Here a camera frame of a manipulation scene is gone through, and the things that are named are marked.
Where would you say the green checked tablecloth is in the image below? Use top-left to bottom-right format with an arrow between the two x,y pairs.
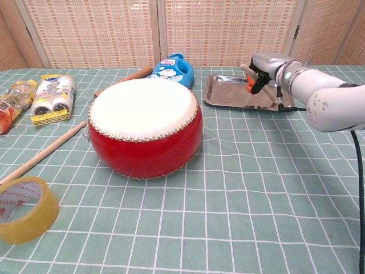
0,65 -> 365,274

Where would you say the brown wooden rolling pin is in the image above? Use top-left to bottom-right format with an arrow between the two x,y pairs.
93,66 -> 154,98

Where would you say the thick black cable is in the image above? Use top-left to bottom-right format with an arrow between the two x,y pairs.
350,130 -> 365,274

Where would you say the red drum with white skin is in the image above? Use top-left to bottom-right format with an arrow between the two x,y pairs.
87,78 -> 204,180

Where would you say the wooden drumstick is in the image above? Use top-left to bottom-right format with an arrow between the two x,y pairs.
0,120 -> 87,186
240,63 -> 279,108

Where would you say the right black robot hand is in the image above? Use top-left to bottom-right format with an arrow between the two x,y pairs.
245,52 -> 287,95

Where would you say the rectangular steel tray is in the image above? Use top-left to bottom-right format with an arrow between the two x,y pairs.
203,74 -> 295,112

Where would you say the woven bamboo folding screen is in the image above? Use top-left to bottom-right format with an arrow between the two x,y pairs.
0,0 -> 365,70

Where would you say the white yellow snack pack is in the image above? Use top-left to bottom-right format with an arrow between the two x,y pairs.
30,74 -> 76,127

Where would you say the yellow packing tape roll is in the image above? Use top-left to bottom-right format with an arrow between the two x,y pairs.
0,176 -> 60,245

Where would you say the blue detergent bottle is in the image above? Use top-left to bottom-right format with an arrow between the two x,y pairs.
150,53 -> 195,90

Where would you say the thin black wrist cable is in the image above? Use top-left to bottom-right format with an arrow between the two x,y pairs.
275,84 -> 308,112

